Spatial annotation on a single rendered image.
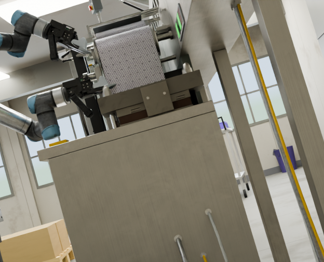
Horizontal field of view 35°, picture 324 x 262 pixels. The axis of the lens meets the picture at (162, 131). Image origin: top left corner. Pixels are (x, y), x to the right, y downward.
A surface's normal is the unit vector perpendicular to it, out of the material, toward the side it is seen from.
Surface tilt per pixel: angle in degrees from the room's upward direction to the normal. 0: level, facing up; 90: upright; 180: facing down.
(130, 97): 90
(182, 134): 90
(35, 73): 90
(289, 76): 90
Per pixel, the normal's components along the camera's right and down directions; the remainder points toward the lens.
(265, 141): -0.07, -0.05
